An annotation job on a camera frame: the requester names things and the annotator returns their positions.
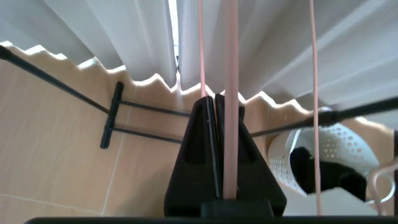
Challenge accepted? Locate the white laundry basket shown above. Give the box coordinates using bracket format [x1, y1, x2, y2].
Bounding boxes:
[266, 123, 397, 206]

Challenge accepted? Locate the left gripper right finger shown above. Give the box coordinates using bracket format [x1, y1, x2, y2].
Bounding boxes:
[214, 93, 287, 217]

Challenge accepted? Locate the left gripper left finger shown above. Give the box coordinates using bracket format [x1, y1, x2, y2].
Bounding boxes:
[164, 95, 222, 217]

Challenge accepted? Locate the beige curtain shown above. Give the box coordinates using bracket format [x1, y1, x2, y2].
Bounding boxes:
[0, 0, 398, 130]

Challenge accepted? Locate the black garment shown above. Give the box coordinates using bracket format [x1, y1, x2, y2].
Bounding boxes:
[289, 146, 368, 202]

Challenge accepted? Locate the black clothes rack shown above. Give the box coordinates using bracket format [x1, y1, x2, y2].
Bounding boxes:
[0, 45, 398, 150]

